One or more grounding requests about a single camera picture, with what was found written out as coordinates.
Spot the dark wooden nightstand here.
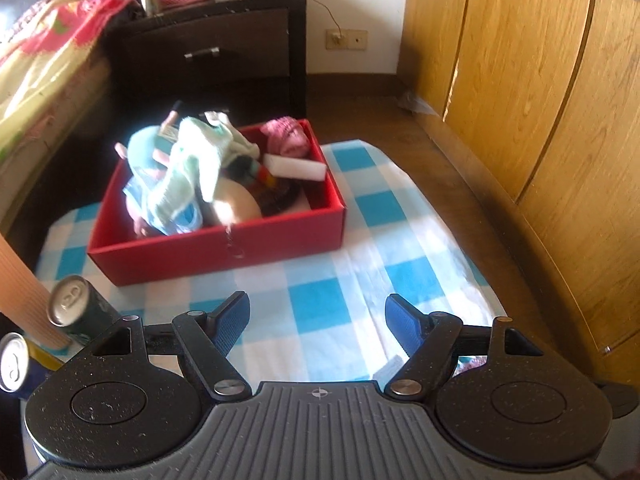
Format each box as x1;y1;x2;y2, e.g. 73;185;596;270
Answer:
102;0;308;121

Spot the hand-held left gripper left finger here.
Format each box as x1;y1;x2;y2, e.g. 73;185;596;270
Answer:
92;291;252;403

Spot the blue white checkered tablecloth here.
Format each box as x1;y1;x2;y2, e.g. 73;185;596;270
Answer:
35;140;503;386

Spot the dark green drink can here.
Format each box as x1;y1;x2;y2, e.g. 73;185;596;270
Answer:
46;275;121;346

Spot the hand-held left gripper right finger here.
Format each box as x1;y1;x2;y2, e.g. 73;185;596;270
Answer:
382;294;546;403

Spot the dark multicoloured soft item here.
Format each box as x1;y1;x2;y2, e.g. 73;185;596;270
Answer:
232;157;303;217

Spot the light green knitted sock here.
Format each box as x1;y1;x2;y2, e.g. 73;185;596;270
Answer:
142;116;261;236

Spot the pink pig plush toy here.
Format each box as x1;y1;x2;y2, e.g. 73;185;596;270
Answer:
114;110;206;238

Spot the floral bed blanket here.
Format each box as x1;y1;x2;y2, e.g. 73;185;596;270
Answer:
0;0;146;161

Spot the red cardboard box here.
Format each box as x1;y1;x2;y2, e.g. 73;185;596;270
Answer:
87;119;347;287

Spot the dark blue drink can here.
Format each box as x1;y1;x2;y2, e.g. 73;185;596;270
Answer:
0;332;36;393

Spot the wooden wardrobe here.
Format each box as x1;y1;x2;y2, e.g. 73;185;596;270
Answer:
397;0;640;386

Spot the thin dark cable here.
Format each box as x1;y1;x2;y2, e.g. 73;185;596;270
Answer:
305;0;346;41

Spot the cream plush toy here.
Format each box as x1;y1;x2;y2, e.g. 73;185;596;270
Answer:
212;180;263;226

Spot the tall orange cylinder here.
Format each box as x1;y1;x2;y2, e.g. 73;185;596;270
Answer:
0;232;71;351

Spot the blue face mask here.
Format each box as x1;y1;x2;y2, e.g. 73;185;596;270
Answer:
122;180;203;235

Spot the pink knitted cloth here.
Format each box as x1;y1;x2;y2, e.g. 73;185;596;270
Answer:
260;116;308;157

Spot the beige wall outlet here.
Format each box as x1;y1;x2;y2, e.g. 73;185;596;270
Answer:
326;29;368;52

